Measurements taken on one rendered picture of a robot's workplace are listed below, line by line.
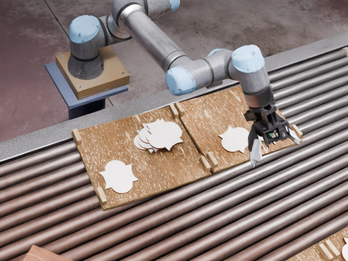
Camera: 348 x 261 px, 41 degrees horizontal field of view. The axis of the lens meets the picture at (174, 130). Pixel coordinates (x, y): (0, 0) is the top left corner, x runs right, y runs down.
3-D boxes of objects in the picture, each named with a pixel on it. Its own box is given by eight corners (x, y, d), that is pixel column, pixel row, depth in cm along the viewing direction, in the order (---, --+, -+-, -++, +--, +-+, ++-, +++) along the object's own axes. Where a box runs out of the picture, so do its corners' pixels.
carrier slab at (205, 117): (171, 106, 188) (172, 104, 186) (255, 83, 203) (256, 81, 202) (213, 174, 169) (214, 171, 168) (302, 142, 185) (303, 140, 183)
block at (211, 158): (205, 156, 172) (206, 151, 170) (209, 155, 172) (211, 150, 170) (213, 169, 169) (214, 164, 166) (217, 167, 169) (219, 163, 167)
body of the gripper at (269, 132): (268, 150, 126) (256, 114, 120) (254, 137, 133) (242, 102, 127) (292, 138, 126) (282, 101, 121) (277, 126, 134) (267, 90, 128)
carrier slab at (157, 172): (71, 134, 172) (71, 131, 171) (170, 108, 187) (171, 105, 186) (103, 212, 154) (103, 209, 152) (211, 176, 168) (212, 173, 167)
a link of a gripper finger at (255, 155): (251, 174, 130) (262, 144, 127) (243, 164, 135) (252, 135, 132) (261, 175, 131) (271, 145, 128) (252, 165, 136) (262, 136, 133)
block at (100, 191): (96, 192, 156) (96, 187, 154) (101, 190, 157) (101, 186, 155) (102, 206, 153) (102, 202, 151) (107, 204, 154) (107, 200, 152)
